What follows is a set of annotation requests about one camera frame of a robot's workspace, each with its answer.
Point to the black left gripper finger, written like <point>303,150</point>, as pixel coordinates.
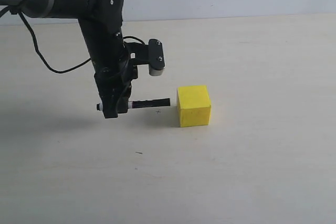
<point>107,89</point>

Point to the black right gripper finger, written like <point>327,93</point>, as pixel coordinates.
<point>123,103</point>

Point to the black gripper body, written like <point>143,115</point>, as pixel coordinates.
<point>116,67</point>

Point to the black and white marker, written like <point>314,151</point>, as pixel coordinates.
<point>149,103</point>

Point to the yellow foam cube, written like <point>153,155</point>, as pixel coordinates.
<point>193,105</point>

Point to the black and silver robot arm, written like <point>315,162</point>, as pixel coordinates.
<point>100,22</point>

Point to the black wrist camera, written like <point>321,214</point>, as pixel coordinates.
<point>156,57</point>

